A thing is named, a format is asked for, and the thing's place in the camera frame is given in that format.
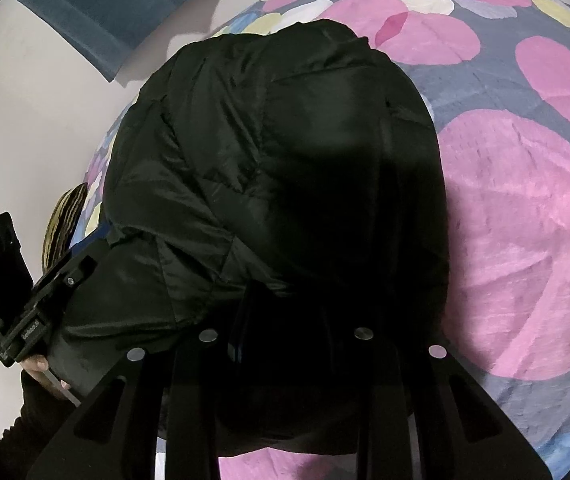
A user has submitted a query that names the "black puffer jacket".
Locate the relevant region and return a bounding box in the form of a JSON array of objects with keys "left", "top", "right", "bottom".
[{"left": 48, "top": 20, "right": 449, "bottom": 456}]

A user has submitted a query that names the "dark knit left sleeve forearm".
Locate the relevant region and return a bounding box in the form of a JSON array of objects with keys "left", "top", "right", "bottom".
[{"left": 0, "top": 370, "right": 76, "bottom": 480}]

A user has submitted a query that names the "striped yellow black cloth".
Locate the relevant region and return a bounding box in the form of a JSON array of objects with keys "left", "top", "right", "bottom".
[{"left": 41, "top": 183, "right": 88, "bottom": 273}]

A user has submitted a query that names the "person's left hand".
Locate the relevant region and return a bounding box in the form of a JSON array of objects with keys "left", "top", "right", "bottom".
[{"left": 20, "top": 356, "right": 70, "bottom": 396}]

